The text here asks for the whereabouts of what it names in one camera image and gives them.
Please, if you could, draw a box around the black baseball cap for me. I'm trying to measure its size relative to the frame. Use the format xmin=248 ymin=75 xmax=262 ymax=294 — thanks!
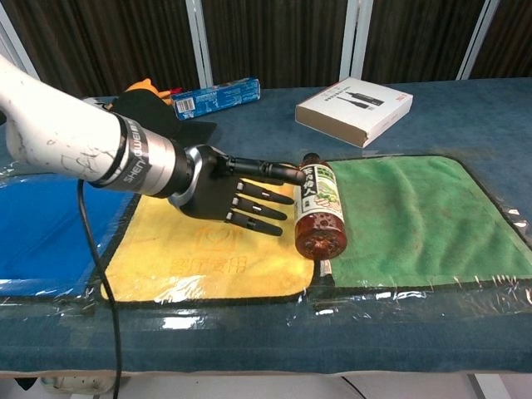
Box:
xmin=108 ymin=89 xmax=219 ymax=147

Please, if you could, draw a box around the yellow cloth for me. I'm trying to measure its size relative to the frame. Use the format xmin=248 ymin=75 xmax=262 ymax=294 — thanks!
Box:
xmin=101 ymin=181 xmax=315 ymax=305

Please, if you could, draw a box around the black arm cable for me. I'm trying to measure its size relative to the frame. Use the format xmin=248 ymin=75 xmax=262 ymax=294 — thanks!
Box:
xmin=76 ymin=178 xmax=124 ymax=399

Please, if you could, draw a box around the brown tea bottle green label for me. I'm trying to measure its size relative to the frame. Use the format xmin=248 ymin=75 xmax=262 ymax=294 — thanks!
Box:
xmin=293 ymin=152 xmax=348 ymax=261

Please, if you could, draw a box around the green cloth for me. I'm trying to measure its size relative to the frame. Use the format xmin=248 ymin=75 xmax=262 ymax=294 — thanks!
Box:
xmin=322 ymin=156 xmax=532 ymax=289

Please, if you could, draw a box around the white partition frame post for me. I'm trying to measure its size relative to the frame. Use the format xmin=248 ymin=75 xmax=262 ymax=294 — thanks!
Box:
xmin=0 ymin=12 xmax=41 ymax=80
xmin=339 ymin=0 xmax=370 ymax=82
xmin=184 ymin=0 xmax=215 ymax=89
xmin=456 ymin=0 xmax=501 ymax=81

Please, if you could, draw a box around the yellow rubber chicken toy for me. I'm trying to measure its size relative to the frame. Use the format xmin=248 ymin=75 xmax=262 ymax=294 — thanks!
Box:
xmin=125 ymin=77 xmax=174 ymax=106

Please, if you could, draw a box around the clear plastic film sheet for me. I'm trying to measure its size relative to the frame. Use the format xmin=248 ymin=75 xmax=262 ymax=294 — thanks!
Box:
xmin=0 ymin=145 xmax=532 ymax=333

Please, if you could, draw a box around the blue cloth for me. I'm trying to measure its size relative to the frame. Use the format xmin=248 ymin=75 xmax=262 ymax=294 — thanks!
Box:
xmin=0 ymin=173 xmax=140 ymax=298

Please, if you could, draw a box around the white flat product box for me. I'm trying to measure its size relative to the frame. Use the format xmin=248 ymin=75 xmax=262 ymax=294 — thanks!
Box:
xmin=294 ymin=76 xmax=415 ymax=149

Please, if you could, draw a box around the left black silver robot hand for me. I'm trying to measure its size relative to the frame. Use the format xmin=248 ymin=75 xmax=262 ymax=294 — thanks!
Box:
xmin=168 ymin=144 xmax=307 ymax=239

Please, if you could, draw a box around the blue cookie box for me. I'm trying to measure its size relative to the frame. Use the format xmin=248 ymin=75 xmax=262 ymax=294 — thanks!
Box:
xmin=170 ymin=76 xmax=263 ymax=121

